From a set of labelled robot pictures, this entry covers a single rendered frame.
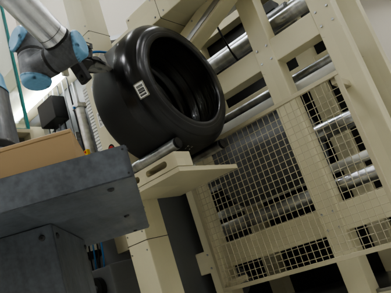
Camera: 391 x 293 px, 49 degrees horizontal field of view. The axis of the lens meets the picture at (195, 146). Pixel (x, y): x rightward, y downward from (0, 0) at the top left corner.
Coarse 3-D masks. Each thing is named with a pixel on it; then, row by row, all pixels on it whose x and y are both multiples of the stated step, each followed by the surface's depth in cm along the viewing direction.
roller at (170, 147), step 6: (174, 138) 160; (168, 144) 161; (174, 144) 159; (180, 144) 161; (156, 150) 166; (162, 150) 163; (168, 150) 162; (174, 150) 161; (144, 156) 170; (150, 156) 167; (156, 156) 166; (162, 156) 165; (138, 162) 172; (144, 162) 170; (150, 162) 168; (138, 168) 172
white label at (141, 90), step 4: (136, 84) 157; (140, 84) 156; (136, 88) 157; (140, 88) 156; (144, 88) 156; (140, 92) 157; (144, 92) 156; (148, 92) 156; (140, 96) 157; (144, 96) 156
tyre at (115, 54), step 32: (160, 32) 178; (128, 64) 160; (160, 64) 208; (192, 64) 204; (96, 96) 169; (128, 96) 158; (160, 96) 160; (192, 96) 210; (128, 128) 164; (160, 128) 160; (192, 128) 167
